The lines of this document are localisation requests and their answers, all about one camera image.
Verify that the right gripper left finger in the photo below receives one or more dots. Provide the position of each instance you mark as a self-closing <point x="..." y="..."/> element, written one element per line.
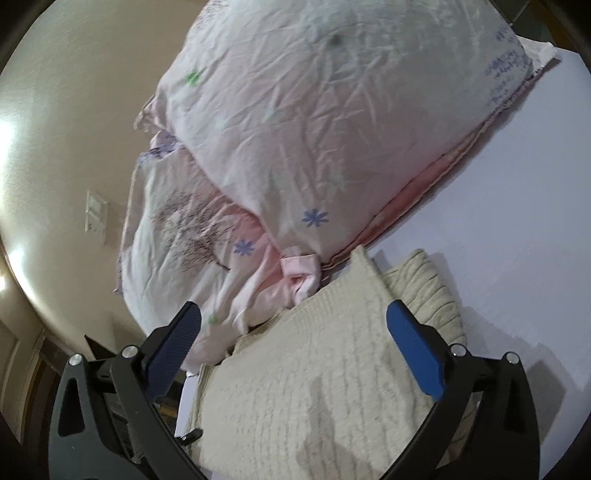
<point x="105" y="424"/>

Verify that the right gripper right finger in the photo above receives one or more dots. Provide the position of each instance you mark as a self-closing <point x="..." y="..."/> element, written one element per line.
<point x="483" y="423"/>

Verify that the beige cable knit sweater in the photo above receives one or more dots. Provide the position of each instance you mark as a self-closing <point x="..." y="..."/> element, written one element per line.
<point x="321" y="391"/>

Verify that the left floral pink pillow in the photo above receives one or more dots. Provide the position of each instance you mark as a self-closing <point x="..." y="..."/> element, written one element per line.
<point x="183" y="240"/>

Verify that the floral pink pillow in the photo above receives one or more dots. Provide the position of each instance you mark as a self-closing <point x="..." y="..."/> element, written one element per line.
<point x="329" y="120"/>
<point x="183" y="240"/>

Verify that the lavender bed sheet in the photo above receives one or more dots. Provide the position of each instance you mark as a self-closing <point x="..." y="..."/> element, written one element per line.
<point x="509" y="230"/>

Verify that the right floral pink pillow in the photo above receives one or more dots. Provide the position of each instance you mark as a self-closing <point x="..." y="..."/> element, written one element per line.
<point x="329" y="120"/>

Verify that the white wall switch plate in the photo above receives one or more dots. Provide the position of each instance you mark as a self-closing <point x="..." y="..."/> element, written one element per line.
<point x="96" y="216"/>

